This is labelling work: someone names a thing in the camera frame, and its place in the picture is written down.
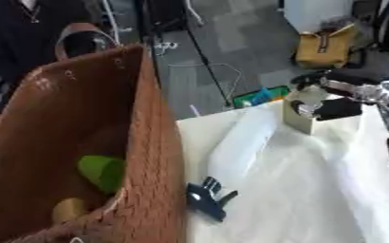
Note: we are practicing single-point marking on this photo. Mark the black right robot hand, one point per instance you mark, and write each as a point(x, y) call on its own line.
point(336, 95)

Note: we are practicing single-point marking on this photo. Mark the cream rectangular block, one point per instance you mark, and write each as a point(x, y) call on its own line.
point(302, 119)

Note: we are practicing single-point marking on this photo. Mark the yellow bag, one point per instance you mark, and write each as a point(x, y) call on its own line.
point(324, 47)

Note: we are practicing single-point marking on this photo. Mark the white cabinet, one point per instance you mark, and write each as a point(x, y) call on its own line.
point(317, 14)

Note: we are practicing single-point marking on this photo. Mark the black tripod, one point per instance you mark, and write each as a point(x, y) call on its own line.
point(203, 60)

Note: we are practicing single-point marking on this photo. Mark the brown woven leather basket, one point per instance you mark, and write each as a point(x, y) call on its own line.
point(148, 152)

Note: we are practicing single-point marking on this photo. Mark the green cylinder block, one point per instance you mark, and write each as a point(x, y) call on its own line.
point(105, 172)

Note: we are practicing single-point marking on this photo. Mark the tan cylinder block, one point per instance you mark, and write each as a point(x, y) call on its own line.
point(69, 209)

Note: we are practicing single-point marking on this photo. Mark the person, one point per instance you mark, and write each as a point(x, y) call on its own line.
point(23, 34)

